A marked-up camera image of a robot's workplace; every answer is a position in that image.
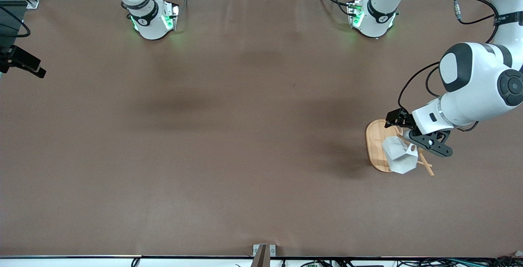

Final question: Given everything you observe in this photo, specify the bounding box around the black arm gripper cable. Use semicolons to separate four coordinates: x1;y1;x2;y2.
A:
0;5;31;38
398;62;442;114

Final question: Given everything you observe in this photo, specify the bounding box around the brown table cover sheet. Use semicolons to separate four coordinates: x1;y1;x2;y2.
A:
0;0;523;257

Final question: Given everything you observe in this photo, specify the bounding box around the black right arm gripper cable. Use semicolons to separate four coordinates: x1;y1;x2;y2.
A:
0;5;31;38

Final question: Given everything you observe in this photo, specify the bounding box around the white angular cup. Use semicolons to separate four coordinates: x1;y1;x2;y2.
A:
382;136;418;175

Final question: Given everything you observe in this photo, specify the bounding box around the grey metal bracket with post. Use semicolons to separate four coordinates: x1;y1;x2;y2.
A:
251;244;277;267

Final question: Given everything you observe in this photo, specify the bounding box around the white table edge rail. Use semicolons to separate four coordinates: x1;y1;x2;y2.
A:
0;256;523;267

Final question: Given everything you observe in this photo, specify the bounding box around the tangled cable bundle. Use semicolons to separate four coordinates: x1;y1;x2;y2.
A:
300;258;523;267

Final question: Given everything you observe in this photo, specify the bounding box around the black left arm gripper cable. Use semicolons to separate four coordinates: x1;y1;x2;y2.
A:
398;62;442;114

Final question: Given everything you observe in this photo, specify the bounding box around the wooden cup rack with pegs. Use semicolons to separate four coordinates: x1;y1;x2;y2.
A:
365;119;436;177

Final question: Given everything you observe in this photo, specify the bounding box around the black cable with metal connector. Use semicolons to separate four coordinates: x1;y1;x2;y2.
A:
441;0;501;45

